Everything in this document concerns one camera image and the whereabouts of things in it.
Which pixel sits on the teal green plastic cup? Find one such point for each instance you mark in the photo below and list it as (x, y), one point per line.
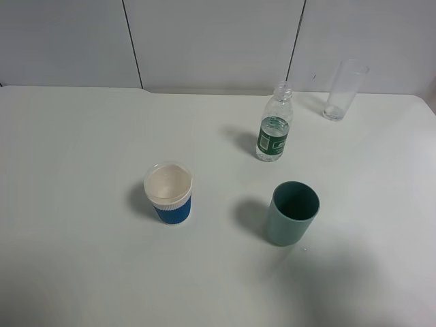
(293, 207)

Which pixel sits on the clear bottle with green label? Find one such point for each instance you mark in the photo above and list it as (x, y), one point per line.
(275, 125)

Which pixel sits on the blue and white cup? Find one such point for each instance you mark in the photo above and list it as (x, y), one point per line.
(168, 186)

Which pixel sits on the tall clear drinking glass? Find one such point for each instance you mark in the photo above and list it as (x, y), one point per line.
(345, 85)

